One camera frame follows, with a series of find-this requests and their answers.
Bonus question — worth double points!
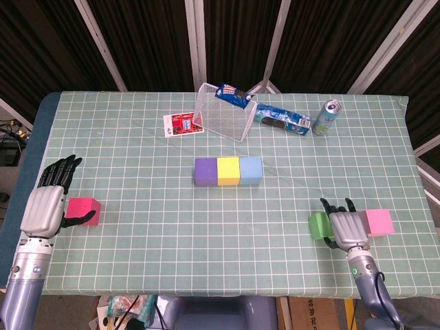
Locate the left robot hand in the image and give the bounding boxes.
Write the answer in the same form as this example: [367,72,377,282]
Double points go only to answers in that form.
[19,154,97,239]

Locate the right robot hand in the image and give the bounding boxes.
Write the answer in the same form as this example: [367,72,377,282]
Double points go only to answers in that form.
[319,197,371,251]

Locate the green foam cube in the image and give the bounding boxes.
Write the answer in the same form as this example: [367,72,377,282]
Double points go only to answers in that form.
[308,212,334,241]

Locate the crimson foam cube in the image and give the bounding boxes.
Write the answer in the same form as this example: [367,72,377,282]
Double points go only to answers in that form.
[65,197,102,227]

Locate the light blue foam cube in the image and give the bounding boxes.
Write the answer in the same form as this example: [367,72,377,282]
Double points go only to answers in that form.
[239,156,264,186]

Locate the purple foam cube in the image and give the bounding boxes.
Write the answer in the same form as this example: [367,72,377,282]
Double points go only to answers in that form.
[194,157,219,188]

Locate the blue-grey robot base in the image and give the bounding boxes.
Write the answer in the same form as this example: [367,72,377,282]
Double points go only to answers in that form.
[151,295,278,330]

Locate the pink foam cube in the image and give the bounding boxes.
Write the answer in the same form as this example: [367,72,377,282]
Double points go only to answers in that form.
[357,208,395,237]

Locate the black device box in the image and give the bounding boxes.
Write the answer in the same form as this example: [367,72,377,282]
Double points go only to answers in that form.
[0,142,23,166]

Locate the brown cardboard box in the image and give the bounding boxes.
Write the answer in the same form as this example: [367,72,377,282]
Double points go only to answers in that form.
[287,297,341,330]

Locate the light blue drink can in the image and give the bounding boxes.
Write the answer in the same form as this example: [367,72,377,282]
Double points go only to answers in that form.
[311,99,343,137]

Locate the colourful snack bags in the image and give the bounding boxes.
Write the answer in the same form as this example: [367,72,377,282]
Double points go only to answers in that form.
[89,294,157,330]

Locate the long blue cookie package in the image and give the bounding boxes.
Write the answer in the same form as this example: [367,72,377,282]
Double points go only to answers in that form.
[254,102,312,137]

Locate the yellow foam cube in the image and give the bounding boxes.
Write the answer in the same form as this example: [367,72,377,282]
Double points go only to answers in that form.
[216,156,241,186]

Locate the green checked tablecloth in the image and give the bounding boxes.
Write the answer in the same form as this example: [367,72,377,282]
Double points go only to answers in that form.
[6,91,435,298]

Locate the red and white card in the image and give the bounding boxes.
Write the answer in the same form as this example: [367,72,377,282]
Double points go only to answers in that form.
[162,111,205,138]

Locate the small blue cookie pack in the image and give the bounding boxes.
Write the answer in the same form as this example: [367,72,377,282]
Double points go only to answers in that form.
[214,82,256,111]

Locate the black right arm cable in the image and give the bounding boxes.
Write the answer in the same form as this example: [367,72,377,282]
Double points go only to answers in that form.
[375,271,407,325]

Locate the tangled floor cables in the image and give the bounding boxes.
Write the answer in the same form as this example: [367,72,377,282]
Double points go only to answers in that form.
[0,118,32,142]

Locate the white partition frame post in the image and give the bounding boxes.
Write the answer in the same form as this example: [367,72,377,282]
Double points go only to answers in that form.
[184,0,208,92]
[247,0,292,94]
[346,0,435,94]
[0,98,34,131]
[414,132,440,204]
[74,0,129,92]

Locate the white wire mesh basket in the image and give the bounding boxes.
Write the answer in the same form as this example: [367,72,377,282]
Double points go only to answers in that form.
[192,82,259,143]

